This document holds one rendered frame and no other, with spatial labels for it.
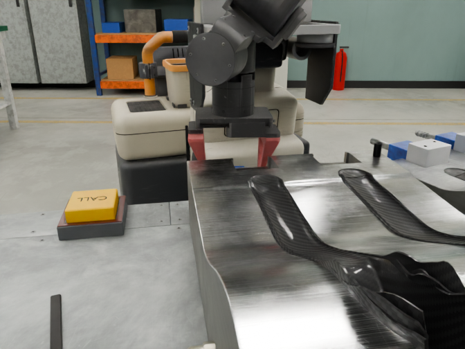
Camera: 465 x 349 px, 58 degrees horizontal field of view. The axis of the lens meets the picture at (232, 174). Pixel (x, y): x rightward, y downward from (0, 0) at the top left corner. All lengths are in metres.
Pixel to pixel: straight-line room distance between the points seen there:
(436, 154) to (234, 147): 0.39
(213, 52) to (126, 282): 0.26
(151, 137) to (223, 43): 0.68
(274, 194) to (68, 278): 0.24
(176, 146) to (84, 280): 0.70
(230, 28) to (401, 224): 0.26
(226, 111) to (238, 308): 0.36
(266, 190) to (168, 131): 0.68
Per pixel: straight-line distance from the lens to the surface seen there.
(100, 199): 0.57
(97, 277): 0.49
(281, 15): 0.52
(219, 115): 0.55
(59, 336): 0.42
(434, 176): 0.64
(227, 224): 0.39
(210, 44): 0.46
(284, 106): 0.90
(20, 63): 6.24
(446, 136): 0.79
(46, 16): 6.01
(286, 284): 0.24
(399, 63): 6.23
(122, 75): 5.55
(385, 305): 0.21
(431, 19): 6.30
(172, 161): 1.15
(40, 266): 0.53
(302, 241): 0.38
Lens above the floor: 1.08
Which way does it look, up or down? 22 degrees down
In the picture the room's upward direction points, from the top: straight up
